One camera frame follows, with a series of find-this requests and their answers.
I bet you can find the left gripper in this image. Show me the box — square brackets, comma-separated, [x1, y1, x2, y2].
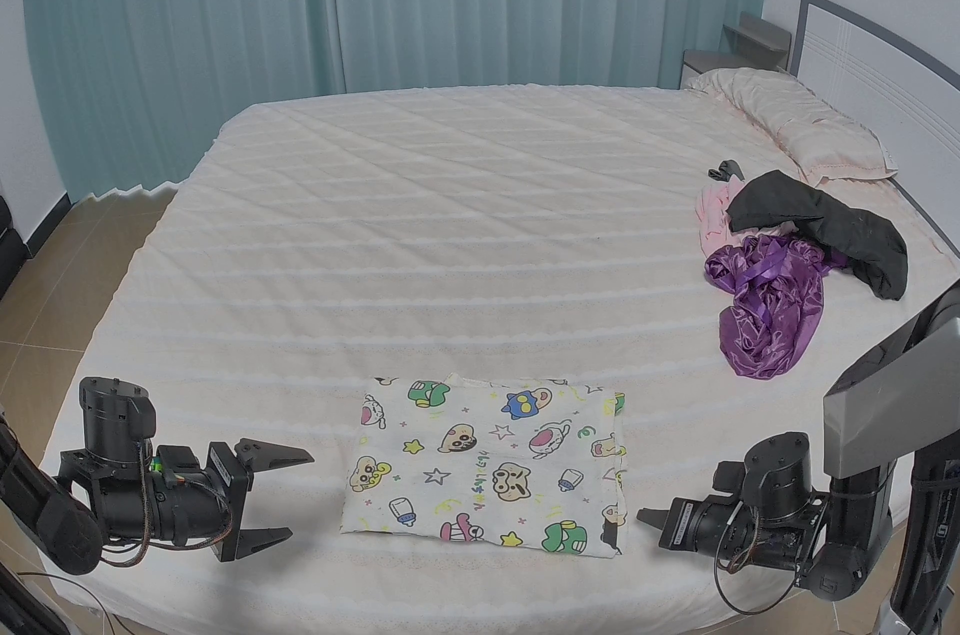
[146, 438, 312, 563]

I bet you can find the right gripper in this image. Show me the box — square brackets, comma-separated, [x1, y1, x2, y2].
[660, 495, 755, 554]

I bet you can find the white printed pyjama garment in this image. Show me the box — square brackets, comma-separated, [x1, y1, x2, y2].
[339, 373, 630, 559]

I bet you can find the bed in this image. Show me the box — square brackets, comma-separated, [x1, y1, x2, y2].
[33, 0, 960, 618]

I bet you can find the black furniture piece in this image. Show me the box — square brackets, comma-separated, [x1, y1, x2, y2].
[0, 197, 33, 303]

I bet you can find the purple satin garment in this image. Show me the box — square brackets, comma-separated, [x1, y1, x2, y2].
[705, 236, 834, 381]

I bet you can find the pink garment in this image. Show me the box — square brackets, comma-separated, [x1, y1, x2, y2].
[697, 180, 751, 258]

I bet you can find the black garment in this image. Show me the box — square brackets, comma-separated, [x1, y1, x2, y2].
[726, 170, 910, 301]

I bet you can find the cream pillow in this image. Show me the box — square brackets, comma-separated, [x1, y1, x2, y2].
[686, 68, 900, 183]

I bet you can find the grey white bedside table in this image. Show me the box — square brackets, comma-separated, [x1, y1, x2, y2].
[681, 11, 792, 89]

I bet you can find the blue-green curtain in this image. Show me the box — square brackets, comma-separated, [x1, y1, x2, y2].
[21, 0, 774, 205]

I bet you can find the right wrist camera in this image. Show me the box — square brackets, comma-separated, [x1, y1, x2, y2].
[712, 461, 750, 496]

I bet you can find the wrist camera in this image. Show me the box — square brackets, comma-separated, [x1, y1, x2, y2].
[153, 444, 201, 477]
[712, 461, 750, 496]

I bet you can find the black cable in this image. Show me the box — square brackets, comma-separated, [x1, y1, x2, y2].
[712, 545, 807, 615]

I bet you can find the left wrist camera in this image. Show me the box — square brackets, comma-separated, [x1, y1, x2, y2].
[153, 444, 201, 477]

